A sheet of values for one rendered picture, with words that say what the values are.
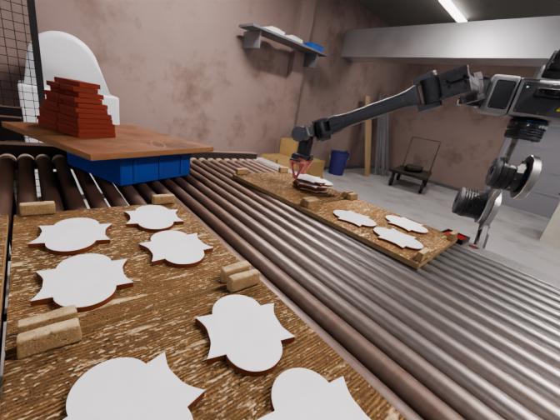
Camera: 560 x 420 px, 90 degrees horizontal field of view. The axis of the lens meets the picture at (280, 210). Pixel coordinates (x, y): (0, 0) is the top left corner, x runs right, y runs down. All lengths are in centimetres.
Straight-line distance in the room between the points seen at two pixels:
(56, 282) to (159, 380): 25
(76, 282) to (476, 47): 558
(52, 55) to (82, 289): 295
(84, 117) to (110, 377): 90
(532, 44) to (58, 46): 549
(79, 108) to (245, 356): 95
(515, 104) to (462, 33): 425
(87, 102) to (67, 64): 221
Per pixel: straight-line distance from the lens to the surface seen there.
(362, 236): 86
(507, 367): 65
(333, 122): 112
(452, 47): 576
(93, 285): 53
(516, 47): 553
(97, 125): 118
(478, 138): 850
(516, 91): 161
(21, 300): 54
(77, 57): 337
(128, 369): 40
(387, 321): 59
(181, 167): 117
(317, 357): 44
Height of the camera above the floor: 125
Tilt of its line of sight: 20 degrees down
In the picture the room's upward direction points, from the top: 10 degrees clockwise
